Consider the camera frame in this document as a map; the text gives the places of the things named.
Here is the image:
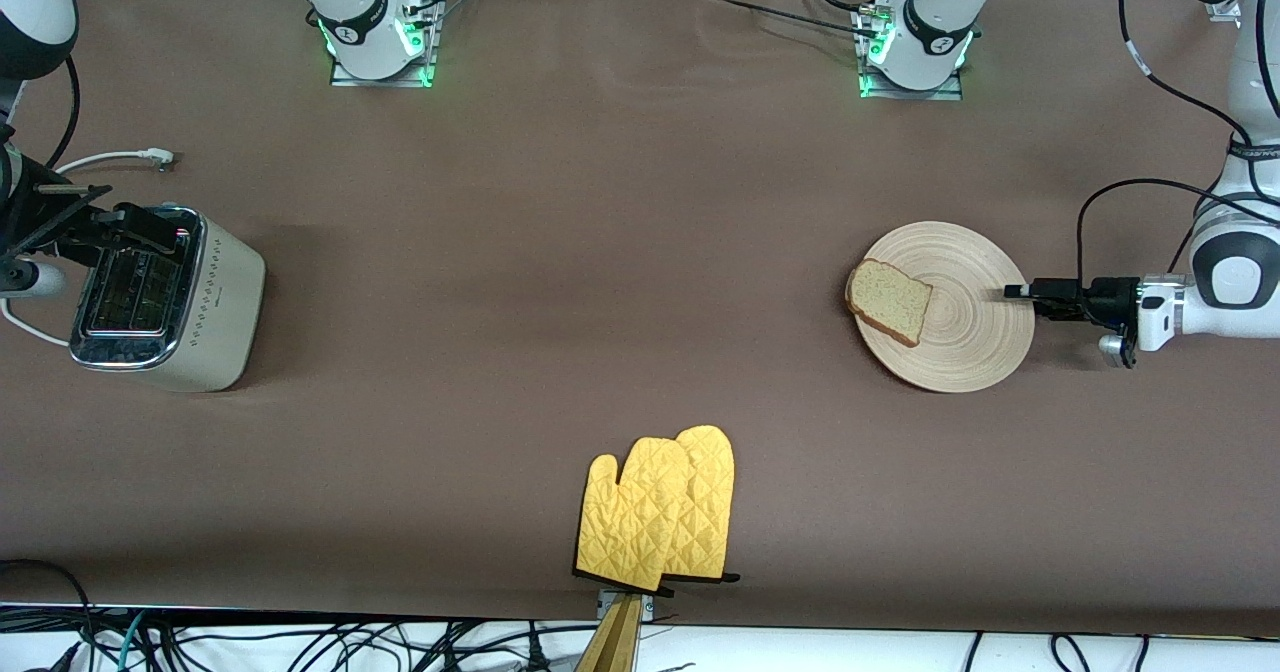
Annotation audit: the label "round wooden plate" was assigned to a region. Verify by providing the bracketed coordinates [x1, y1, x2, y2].
[852, 220, 1036, 394]

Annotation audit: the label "brown bread slice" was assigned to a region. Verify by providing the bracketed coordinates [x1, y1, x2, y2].
[845, 258, 934, 349]

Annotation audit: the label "white chrome two-slot toaster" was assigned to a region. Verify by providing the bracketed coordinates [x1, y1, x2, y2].
[68, 202, 267, 394]

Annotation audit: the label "brown table cover sheet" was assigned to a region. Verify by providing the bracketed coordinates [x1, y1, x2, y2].
[0, 0, 1280, 639]

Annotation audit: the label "yellow quilted oven mitt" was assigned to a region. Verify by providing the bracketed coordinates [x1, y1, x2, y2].
[660, 424, 741, 585]
[573, 437, 696, 593]

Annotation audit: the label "white toaster power cable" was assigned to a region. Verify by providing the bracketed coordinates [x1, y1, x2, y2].
[0, 147, 176, 348]

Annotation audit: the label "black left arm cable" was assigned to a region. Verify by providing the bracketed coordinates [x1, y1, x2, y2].
[1077, 0, 1280, 285]

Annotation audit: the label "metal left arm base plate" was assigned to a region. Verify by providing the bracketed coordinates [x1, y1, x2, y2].
[858, 7, 966, 101]

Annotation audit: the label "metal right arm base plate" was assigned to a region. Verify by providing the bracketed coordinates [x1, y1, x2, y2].
[330, 0, 443, 89]

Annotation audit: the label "black left base cable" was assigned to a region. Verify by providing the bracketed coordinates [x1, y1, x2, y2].
[690, 0, 891, 38]

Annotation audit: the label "teal floor cable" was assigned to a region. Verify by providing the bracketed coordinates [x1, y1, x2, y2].
[115, 610, 149, 672]

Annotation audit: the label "tangled black floor cables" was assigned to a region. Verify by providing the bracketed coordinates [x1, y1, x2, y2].
[0, 559, 601, 672]

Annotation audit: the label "small metal clamp bracket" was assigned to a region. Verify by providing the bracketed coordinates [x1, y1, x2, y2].
[596, 590, 656, 625]

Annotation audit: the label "wooden post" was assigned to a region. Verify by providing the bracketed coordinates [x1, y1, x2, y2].
[573, 595, 643, 672]

